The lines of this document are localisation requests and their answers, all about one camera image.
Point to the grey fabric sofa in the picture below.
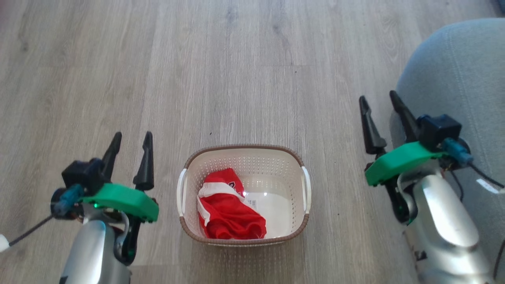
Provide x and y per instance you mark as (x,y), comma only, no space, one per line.
(465,79)

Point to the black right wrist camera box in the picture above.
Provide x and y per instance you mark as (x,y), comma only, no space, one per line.
(440,130)

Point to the red shorts with white stripe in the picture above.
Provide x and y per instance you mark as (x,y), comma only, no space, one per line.
(225,213)

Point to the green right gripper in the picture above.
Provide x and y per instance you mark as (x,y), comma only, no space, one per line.
(398,161)

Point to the white barcode label sticker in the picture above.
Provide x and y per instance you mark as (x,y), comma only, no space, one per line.
(251,204)

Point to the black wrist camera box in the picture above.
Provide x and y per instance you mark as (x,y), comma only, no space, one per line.
(440,130)
(81,175)

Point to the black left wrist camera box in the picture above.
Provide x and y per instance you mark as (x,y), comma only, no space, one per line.
(81,175)

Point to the beige plastic laundry basket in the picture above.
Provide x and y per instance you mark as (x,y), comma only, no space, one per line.
(276,165)

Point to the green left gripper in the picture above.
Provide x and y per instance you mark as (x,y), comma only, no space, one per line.
(122,199)

